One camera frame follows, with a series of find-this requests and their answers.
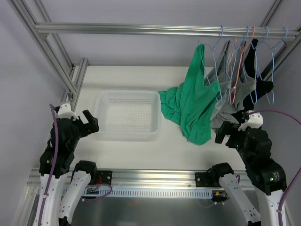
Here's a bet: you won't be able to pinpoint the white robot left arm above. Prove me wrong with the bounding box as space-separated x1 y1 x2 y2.
34 108 99 226

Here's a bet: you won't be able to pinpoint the white slotted cable duct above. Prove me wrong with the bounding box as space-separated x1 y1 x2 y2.
80 186 213 199

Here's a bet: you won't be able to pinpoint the pink wire hanger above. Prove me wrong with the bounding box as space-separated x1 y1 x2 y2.
230 26 250 105

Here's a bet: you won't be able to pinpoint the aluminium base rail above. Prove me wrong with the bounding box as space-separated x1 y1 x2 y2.
27 168 253 190

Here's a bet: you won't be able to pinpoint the grey tank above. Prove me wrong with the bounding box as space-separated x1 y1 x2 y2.
205 41 232 130
229 41 256 114

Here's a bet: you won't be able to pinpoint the white perforated plastic basket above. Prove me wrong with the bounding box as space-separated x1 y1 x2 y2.
94 90 161 142

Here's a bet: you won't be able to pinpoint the light blue wire hanger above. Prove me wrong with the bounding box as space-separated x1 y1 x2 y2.
198 25 224 105

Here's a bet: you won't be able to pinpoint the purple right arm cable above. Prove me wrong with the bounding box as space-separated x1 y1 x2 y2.
249 109 301 226

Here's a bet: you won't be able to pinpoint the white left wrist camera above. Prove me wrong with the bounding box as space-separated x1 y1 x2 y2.
57 101 79 121

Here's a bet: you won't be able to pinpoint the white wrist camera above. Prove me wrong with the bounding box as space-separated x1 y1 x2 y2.
238 111 263 131
57 101 79 121

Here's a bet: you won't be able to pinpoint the green tank top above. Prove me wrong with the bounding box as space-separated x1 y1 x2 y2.
158 44 221 145

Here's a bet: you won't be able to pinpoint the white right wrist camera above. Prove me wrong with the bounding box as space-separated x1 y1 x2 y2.
238 111 263 131

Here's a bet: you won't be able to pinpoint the aluminium frame left posts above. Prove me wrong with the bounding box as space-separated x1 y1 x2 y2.
8 0 88 111

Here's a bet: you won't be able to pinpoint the aluminium hanging rail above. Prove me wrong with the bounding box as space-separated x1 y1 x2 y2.
35 22 300 40

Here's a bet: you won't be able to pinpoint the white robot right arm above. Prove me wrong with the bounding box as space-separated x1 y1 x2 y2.
207 121 287 226

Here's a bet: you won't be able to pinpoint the black tank top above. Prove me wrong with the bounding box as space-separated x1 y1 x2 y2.
231 39 274 124

